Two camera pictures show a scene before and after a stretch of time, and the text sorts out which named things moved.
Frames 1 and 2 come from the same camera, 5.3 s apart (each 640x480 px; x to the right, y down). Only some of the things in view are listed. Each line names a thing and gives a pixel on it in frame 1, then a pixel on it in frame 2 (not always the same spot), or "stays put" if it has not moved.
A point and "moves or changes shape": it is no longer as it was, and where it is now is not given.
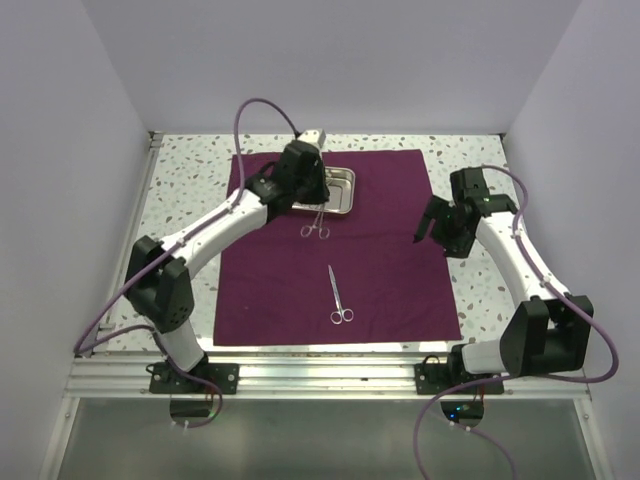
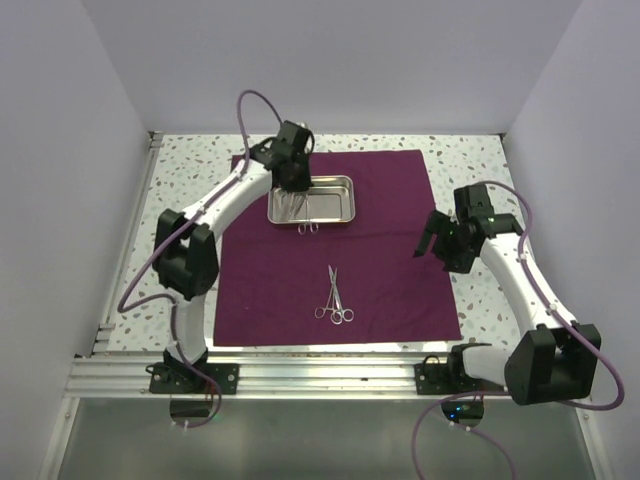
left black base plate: x=165 y=380 stays put
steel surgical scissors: x=342 y=314 stays put
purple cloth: x=307 y=277 stays put
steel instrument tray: x=341 y=186 moves or changes shape
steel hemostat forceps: x=323 y=232 to x=333 y=304
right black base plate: x=432 y=379 stays put
